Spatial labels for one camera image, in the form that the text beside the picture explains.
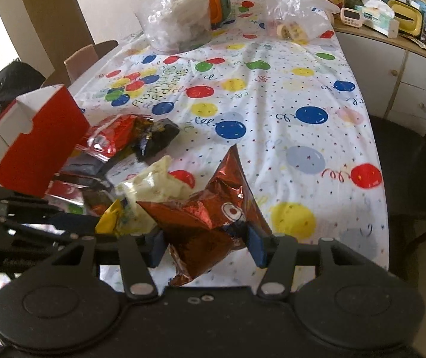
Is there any clear plastic bag with tape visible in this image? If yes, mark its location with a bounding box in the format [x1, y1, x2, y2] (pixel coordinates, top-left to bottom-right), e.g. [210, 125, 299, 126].
[264, 0, 341, 44]

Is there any yellow snack packet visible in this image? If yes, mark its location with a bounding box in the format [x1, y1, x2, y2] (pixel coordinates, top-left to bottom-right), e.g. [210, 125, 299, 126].
[95, 199, 158, 238]

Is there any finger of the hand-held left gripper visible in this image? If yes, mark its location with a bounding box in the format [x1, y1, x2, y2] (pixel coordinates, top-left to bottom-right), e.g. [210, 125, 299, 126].
[0, 184, 51, 206]
[0, 214, 95, 246]

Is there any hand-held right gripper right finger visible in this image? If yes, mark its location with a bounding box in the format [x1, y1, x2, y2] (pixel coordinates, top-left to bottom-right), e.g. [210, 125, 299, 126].
[246, 224, 367, 300]

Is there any red cardboard box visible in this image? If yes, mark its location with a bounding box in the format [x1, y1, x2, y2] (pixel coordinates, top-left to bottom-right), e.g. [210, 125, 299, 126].
[0, 84, 91, 198]

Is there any dark red snack packet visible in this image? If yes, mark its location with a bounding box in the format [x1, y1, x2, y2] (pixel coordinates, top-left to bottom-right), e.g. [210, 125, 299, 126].
[45, 179, 114, 217]

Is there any white pink kitchen timer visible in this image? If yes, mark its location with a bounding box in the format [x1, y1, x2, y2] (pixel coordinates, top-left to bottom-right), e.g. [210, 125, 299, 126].
[340, 7, 365, 29]

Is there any orange green plastic toy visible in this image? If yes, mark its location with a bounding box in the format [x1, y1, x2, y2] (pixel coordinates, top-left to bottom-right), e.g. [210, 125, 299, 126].
[208, 0, 233, 30]

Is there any red gold snack packet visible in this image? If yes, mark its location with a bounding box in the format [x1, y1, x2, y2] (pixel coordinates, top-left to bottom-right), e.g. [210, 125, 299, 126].
[133, 117, 156, 139]

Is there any black bag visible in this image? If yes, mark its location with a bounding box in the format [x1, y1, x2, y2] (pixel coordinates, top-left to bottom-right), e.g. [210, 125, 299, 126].
[0, 61, 47, 132]

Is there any cream crumpled snack packet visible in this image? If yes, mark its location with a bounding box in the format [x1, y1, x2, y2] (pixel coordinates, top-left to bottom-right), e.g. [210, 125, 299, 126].
[116, 155, 196, 211]

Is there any silver grey snack packet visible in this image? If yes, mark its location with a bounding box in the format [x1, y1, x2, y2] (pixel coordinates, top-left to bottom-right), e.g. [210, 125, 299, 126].
[63, 156, 110, 180]

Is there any large clear plastic bag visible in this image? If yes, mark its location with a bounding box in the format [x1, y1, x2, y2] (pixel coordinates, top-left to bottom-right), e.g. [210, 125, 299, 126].
[135, 0, 233, 55]

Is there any tissue box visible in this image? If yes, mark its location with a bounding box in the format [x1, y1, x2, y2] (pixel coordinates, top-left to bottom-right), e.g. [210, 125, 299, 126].
[360, 0, 401, 38]

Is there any yellow case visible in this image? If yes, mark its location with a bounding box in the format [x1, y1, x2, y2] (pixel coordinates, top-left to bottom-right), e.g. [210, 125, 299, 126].
[386, 0, 423, 36]

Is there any black chair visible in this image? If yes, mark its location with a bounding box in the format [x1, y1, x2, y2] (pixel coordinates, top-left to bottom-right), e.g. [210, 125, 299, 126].
[366, 115, 426, 280]

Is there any beige tape roll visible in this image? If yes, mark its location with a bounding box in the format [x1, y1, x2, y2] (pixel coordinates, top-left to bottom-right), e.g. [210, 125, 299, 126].
[276, 22, 311, 41]

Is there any black snack packet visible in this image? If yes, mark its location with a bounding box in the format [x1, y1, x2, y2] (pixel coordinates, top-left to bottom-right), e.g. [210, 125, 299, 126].
[136, 118, 181, 162]

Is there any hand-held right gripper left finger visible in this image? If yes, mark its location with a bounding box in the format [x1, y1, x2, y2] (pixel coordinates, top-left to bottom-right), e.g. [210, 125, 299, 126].
[51, 230, 166, 300]

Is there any red checkered snack packet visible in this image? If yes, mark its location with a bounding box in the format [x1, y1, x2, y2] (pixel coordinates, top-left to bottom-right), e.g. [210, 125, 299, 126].
[85, 115, 150, 162]

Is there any red-brown foil snack bag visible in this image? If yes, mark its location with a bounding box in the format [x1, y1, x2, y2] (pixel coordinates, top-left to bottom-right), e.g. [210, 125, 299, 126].
[136, 145, 273, 288]

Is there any balloon print tablecloth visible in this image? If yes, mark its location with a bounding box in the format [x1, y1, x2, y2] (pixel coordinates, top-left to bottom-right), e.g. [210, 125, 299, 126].
[66, 0, 391, 293]

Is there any white cabinet with wooden top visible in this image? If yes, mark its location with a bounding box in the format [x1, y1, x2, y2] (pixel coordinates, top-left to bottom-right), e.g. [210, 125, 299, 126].
[331, 18, 426, 135]

